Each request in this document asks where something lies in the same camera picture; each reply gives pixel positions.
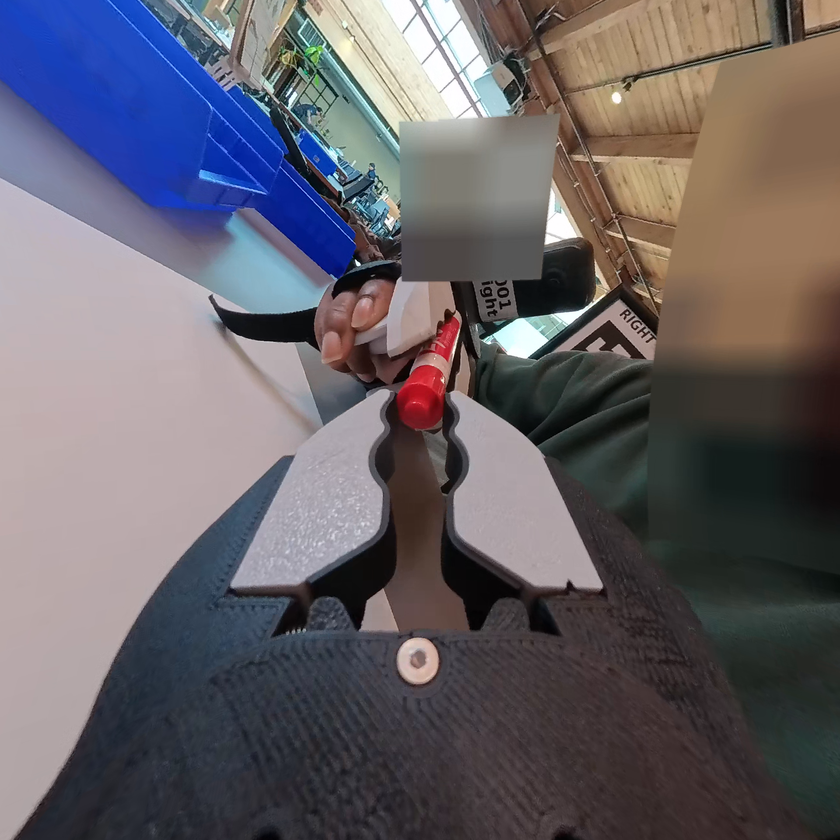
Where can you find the red marker cap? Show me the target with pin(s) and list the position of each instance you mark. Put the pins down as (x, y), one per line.
(421, 397)

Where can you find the red whiteboard marker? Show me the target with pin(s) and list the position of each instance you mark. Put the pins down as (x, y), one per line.
(442, 348)

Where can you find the white whiteboard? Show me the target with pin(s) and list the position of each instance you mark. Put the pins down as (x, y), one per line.
(131, 460)

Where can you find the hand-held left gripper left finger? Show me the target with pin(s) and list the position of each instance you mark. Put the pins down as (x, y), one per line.
(315, 519)

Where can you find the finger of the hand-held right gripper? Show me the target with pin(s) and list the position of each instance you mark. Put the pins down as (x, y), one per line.
(418, 313)

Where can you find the person's green sweatshirt torso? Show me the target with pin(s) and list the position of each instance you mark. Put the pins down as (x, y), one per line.
(748, 683)

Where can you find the small blue storage bin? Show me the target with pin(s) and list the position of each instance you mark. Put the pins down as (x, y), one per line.
(309, 217)

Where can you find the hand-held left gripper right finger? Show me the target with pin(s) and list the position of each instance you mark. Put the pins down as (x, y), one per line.
(525, 519)

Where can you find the black framed sign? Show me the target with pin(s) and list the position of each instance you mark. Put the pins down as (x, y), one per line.
(604, 328)

